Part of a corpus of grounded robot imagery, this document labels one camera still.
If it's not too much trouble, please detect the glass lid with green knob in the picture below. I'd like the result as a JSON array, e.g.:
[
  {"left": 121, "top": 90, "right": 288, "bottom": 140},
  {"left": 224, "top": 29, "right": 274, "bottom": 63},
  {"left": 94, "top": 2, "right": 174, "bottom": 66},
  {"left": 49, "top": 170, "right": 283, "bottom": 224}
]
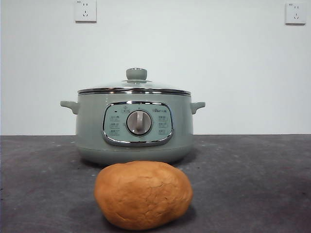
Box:
[{"left": 77, "top": 67, "right": 191, "bottom": 95}]

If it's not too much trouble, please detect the pale green electric pot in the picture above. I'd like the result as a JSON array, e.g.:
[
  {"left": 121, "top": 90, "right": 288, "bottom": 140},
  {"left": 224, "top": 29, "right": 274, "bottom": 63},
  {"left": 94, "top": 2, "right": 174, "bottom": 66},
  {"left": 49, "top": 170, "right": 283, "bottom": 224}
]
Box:
[{"left": 60, "top": 91, "right": 206, "bottom": 167}]

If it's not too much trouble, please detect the white wall socket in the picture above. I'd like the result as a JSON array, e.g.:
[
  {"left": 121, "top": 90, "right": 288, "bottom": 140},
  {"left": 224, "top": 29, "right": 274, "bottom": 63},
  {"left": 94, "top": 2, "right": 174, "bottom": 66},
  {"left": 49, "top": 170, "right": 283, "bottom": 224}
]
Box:
[
  {"left": 75, "top": 0, "right": 97, "bottom": 24},
  {"left": 285, "top": 2, "right": 307, "bottom": 25}
]

